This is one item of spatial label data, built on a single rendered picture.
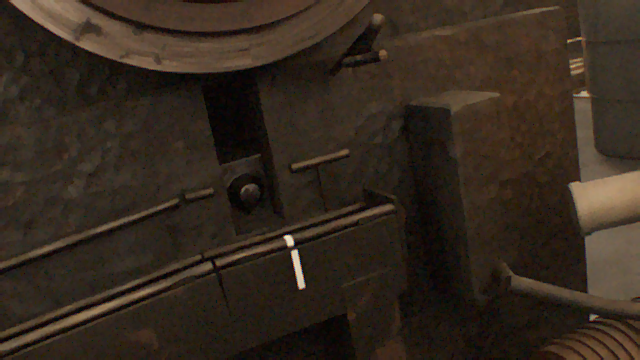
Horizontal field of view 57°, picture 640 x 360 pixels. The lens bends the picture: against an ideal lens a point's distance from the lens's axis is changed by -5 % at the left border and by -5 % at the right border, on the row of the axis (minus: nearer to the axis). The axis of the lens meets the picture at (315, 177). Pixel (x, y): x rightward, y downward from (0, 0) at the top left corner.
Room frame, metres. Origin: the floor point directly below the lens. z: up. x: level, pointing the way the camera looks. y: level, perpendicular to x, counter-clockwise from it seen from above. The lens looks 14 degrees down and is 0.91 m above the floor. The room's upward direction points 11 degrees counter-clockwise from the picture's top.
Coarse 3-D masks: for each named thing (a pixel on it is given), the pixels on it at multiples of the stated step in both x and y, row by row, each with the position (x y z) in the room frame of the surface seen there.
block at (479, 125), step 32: (448, 96) 0.69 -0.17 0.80; (480, 96) 0.66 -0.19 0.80; (416, 128) 0.70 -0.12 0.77; (448, 128) 0.64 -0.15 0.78; (480, 128) 0.64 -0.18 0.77; (416, 160) 0.71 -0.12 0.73; (448, 160) 0.65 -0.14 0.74; (480, 160) 0.64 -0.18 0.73; (448, 192) 0.65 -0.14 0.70; (480, 192) 0.64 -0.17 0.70; (512, 192) 0.66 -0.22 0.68; (448, 224) 0.66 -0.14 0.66; (480, 224) 0.64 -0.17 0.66; (512, 224) 0.65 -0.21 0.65; (448, 256) 0.67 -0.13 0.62; (480, 256) 0.64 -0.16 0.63; (512, 256) 0.65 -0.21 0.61; (448, 288) 0.68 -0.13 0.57; (480, 288) 0.64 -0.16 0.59
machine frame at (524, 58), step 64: (0, 0) 0.64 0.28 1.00; (384, 0) 0.79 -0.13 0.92; (448, 0) 0.83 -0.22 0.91; (512, 0) 0.87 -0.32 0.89; (0, 64) 0.64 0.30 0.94; (64, 64) 0.66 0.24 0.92; (320, 64) 0.70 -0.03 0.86; (384, 64) 0.73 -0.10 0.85; (448, 64) 0.76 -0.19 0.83; (512, 64) 0.79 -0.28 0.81; (0, 128) 0.62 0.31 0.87; (64, 128) 0.60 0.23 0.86; (128, 128) 0.62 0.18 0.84; (192, 128) 0.64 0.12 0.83; (256, 128) 0.71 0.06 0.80; (320, 128) 0.69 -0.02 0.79; (384, 128) 0.72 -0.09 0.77; (512, 128) 0.79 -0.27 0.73; (576, 128) 0.83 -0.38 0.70; (0, 192) 0.57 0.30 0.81; (64, 192) 0.59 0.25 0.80; (128, 192) 0.62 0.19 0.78; (320, 192) 0.69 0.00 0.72; (0, 256) 0.57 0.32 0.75; (64, 256) 0.59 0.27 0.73; (128, 256) 0.61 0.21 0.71; (576, 256) 0.82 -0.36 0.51; (0, 320) 0.56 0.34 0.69; (448, 320) 0.74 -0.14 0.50; (512, 320) 0.78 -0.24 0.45; (576, 320) 0.82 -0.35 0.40
